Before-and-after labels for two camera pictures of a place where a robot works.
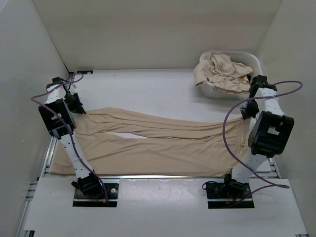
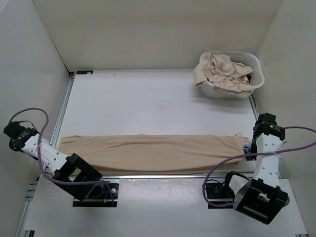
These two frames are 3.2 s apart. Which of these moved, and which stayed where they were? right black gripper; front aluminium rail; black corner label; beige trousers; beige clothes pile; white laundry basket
Moved: right black gripper; beige trousers
Stayed: front aluminium rail; white laundry basket; black corner label; beige clothes pile
